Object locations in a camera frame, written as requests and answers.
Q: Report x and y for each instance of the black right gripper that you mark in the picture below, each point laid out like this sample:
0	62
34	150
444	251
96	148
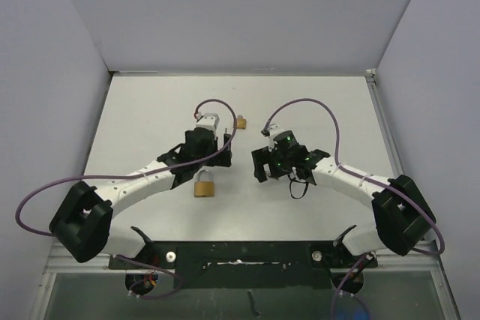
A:
262	157

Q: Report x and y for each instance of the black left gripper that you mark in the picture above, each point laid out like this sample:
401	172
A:
222	158

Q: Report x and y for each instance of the small brass padlock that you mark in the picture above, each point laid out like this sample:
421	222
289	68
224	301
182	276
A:
241	122

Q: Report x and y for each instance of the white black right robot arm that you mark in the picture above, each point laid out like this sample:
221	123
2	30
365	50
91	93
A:
401	216

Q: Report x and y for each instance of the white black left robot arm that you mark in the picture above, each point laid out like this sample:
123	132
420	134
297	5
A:
83	222

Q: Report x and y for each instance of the large brass padlock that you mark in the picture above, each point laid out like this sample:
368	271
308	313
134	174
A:
204	185

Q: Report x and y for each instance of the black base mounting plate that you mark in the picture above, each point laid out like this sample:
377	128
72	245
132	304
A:
244	265

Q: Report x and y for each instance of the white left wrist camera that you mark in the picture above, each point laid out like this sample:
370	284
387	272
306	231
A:
207	121

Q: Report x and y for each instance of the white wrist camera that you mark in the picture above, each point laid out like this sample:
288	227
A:
270	133
207	121

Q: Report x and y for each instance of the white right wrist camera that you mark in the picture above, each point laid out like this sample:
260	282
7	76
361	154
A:
270	133

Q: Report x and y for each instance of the aluminium right frame rail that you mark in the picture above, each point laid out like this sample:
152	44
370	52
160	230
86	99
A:
393	155

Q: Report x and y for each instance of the aluminium frame rail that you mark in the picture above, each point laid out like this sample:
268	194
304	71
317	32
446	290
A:
393	155
410	287

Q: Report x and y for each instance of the aluminium front frame rail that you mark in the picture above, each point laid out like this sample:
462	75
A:
410	287

